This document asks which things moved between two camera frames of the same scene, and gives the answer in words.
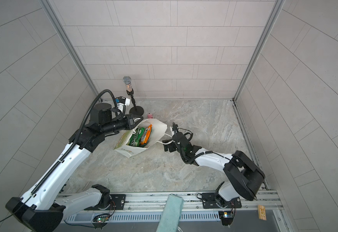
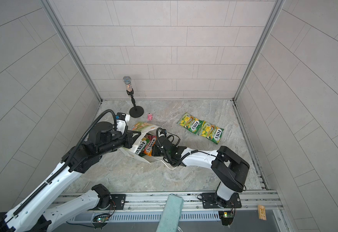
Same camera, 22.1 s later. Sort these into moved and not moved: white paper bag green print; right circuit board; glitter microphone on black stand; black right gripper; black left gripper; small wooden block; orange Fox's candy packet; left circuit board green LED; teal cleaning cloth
Moved: orange Fox's candy packet; white paper bag green print; black left gripper; black right gripper
Not moved: right circuit board; glitter microphone on black stand; small wooden block; left circuit board green LED; teal cleaning cloth
